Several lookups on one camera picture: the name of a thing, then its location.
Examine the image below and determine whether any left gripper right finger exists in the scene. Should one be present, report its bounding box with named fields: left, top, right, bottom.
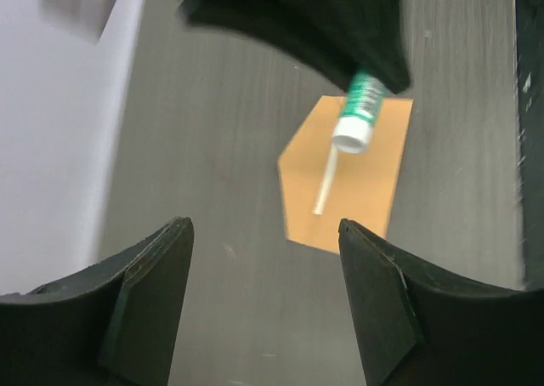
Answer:
left=338, top=219, right=543, bottom=385

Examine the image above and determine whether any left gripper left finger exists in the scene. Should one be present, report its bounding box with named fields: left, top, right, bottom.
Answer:
left=1, top=217, right=194, bottom=385

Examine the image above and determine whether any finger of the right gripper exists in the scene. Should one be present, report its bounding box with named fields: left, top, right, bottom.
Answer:
left=180, top=0, right=411, bottom=94

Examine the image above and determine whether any green white glue stick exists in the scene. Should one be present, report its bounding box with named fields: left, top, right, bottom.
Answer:
left=331, top=71, right=387, bottom=154

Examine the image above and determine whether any orange paper envelope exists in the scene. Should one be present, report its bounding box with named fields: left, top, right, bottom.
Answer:
left=278, top=95, right=413, bottom=253

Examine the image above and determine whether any beige letter paper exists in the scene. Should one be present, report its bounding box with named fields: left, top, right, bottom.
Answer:
left=313, top=145, right=338, bottom=215

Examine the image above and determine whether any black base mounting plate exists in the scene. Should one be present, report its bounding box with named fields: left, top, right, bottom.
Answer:
left=515, top=0, right=543, bottom=290

